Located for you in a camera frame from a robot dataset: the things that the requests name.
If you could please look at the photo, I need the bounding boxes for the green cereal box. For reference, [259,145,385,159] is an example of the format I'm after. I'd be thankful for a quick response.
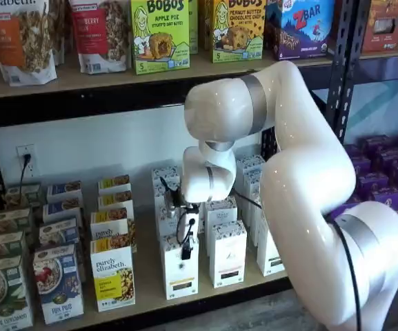
[0,230,30,265]
[0,254,34,331]
[4,181,44,212]
[0,208,34,239]

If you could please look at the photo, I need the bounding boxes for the white box yellow strip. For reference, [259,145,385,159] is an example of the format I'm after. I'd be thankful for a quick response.
[154,181,172,211]
[155,206,186,242]
[160,235,200,300]
[150,165,183,185]

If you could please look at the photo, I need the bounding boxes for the white box pink strip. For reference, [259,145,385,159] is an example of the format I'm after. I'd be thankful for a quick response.
[209,219,248,290]
[204,196,239,239]

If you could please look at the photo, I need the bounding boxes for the black metal shelving rack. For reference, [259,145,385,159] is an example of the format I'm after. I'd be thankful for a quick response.
[0,0,350,331]
[336,0,398,248]

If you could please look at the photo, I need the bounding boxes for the black power plug cord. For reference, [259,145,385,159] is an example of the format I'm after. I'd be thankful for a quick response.
[19,153,33,204]

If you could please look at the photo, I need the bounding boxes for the white box green strip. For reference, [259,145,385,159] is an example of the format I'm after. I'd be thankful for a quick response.
[239,170,266,201]
[235,154,267,177]
[256,220,286,277]
[243,196,266,229]

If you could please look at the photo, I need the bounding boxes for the orange granola bag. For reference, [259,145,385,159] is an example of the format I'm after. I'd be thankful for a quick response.
[0,0,58,87]

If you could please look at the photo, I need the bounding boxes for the red granola bag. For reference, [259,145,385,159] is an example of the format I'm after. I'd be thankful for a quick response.
[68,0,131,75]

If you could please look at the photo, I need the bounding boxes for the yellow Bobo's peanut butter box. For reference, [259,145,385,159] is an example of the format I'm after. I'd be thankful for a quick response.
[212,0,266,64]

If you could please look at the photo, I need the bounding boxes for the blue Zbar box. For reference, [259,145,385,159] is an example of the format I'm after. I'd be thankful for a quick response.
[265,0,333,62]

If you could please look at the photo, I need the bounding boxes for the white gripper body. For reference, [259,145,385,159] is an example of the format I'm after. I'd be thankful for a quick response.
[177,206,200,251]

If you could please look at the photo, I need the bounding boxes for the white yellow purely elizabeth box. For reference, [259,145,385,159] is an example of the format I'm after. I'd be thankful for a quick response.
[90,235,137,313]
[97,174,132,196]
[90,208,138,254]
[97,190,135,217]

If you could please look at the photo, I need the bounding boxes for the white wall outlet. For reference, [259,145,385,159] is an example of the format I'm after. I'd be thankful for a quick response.
[16,144,37,177]

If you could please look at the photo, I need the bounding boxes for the purely elizabeth granola bag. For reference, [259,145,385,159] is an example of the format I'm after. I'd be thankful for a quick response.
[45,0,66,66]

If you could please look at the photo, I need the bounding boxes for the orange snack box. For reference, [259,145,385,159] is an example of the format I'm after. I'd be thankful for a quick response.
[361,0,398,54]

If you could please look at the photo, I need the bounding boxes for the blue flax cereal box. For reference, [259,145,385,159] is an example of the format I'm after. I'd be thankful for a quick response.
[46,180,83,204]
[32,243,85,325]
[38,218,81,250]
[41,197,83,225]

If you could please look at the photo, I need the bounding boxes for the green Bobo's apple pie box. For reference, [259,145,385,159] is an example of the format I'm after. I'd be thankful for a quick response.
[187,0,199,56]
[130,0,191,75]

